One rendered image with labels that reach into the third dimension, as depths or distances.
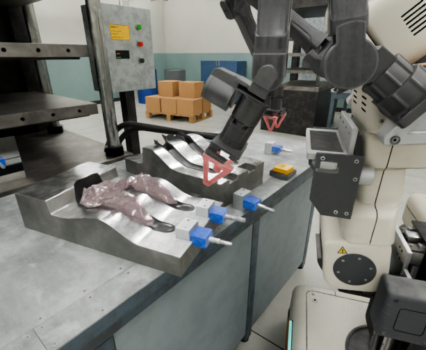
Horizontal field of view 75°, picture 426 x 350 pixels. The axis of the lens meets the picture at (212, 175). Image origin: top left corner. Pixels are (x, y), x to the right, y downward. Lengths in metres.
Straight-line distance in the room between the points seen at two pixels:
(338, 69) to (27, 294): 0.72
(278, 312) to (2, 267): 1.28
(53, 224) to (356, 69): 0.76
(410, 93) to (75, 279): 0.72
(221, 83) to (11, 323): 0.59
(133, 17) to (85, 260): 1.25
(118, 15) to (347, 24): 1.26
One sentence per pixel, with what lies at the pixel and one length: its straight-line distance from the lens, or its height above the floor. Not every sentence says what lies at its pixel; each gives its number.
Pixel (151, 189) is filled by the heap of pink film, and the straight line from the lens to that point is 0.80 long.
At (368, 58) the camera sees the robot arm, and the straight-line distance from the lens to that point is 0.52.
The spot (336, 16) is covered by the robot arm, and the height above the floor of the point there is 1.30.
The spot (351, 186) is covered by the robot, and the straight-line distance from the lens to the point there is 0.71.
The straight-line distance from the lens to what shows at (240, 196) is 0.86.
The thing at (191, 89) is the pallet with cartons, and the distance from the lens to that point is 5.81.
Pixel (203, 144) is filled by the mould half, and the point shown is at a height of 0.91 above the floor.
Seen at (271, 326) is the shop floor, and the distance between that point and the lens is 1.61.
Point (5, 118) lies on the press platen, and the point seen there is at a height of 1.03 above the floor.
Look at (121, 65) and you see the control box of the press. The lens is 1.60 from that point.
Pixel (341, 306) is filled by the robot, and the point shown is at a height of 0.28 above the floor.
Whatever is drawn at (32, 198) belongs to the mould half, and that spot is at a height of 0.91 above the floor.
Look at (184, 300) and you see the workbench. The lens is 0.90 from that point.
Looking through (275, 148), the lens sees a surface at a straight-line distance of 1.38.
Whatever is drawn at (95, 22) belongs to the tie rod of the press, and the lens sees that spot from 1.40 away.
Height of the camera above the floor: 1.25
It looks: 23 degrees down
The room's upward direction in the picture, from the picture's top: straight up
